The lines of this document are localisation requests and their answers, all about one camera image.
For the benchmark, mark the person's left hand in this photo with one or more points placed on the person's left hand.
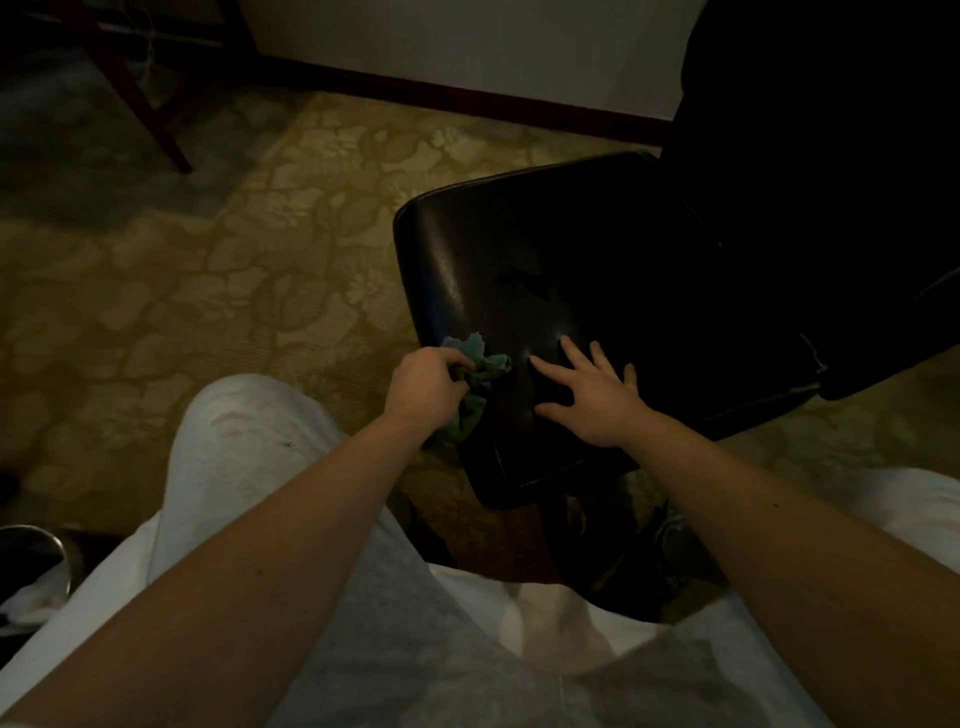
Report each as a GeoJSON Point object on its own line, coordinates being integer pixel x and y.
{"type": "Point", "coordinates": [424, 394]}

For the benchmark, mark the person's right hand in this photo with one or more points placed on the person's right hand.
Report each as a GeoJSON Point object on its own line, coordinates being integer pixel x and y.
{"type": "Point", "coordinates": [600, 409]}

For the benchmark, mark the green cleaning cloth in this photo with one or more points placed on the green cleaning cloth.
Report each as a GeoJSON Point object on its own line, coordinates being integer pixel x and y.
{"type": "Point", "coordinates": [487, 371]}

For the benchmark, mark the black leather chair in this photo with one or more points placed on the black leather chair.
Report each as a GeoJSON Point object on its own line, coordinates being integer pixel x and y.
{"type": "Point", "coordinates": [562, 247]}

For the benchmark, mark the person's right forearm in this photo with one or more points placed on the person's right forearm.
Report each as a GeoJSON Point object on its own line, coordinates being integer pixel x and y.
{"type": "Point", "coordinates": [810, 555]}

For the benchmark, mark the person's left forearm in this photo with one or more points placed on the person's left forearm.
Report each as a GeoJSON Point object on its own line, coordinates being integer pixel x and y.
{"type": "Point", "coordinates": [247, 570]}

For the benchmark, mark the white sneaker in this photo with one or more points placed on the white sneaker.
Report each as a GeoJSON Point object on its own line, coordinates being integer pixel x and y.
{"type": "Point", "coordinates": [675, 532]}

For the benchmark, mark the dark red baseboard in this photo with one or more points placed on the dark red baseboard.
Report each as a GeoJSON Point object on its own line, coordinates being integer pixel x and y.
{"type": "Point", "coordinates": [487, 101]}

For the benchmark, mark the dark red wooden table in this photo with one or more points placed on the dark red wooden table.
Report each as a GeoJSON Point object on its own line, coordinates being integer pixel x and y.
{"type": "Point", "coordinates": [154, 124]}

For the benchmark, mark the metal trash bin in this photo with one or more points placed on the metal trash bin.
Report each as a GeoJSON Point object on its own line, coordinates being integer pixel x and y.
{"type": "Point", "coordinates": [26, 547]}

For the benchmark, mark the white crumpled tissue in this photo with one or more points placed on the white crumpled tissue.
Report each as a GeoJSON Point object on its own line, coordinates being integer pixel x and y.
{"type": "Point", "coordinates": [34, 600]}

